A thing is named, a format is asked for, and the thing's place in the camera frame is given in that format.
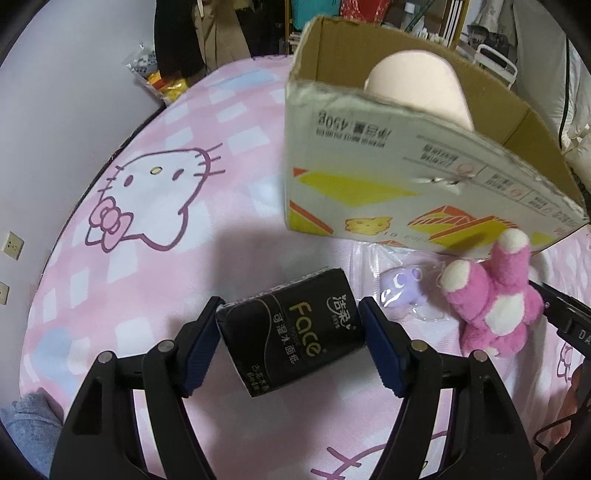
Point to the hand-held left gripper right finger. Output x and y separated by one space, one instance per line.
383 350

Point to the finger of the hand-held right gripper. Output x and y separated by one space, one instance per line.
551 300

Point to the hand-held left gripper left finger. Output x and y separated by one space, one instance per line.
203 350

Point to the pink and white plush toy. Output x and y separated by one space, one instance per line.
485 300

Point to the black tissue pack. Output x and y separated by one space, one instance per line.
286 332

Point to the cardboard box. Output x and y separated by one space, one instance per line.
369 184

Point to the pink towel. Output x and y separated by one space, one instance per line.
415 83

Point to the purple toy in clear bag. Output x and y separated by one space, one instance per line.
399 288

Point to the cream cushion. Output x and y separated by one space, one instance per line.
579 152

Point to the pink cartoon cat bedsheet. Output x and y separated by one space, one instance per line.
184 194

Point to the person's leg in blue jeans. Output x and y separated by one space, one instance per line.
27 429

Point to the white trolley cart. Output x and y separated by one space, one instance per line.
496 57

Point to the white folded mattress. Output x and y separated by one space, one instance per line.
540 46

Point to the plastic bag of toys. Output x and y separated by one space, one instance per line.
157 78

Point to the wooden shelf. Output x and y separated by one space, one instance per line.
461 27

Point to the black coat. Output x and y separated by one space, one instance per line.
178 37

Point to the beige coat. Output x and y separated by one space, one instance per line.
231 27

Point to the red patterned bag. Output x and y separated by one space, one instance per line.
364 7

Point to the teal bag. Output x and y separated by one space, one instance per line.
318 5

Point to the white wall socket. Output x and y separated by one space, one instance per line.
3 293
13 244

